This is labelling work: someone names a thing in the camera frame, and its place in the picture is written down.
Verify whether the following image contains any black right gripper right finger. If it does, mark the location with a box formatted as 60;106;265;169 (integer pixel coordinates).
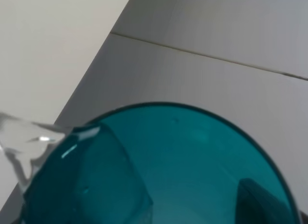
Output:
235;178;300;224

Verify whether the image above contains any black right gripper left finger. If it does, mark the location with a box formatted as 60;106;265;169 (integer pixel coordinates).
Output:
24;124;153;224

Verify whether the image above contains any teal translucent plastic cup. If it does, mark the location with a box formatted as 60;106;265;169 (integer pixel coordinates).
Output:
21;102;302;224

